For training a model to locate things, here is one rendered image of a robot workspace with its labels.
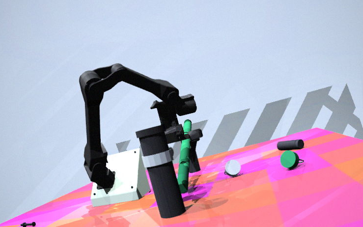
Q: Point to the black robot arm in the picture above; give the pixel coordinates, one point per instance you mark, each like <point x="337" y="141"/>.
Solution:
<point x="94" y="83"/>

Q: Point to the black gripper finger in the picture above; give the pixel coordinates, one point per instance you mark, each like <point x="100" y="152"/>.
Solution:
<point x="193" y="148"/>

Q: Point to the black bolt with nut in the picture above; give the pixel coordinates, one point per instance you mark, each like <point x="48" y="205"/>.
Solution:
<point x="28" y="224"/>

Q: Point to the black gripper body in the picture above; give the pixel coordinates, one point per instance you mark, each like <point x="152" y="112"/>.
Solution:
<point x="192" y="135"/>

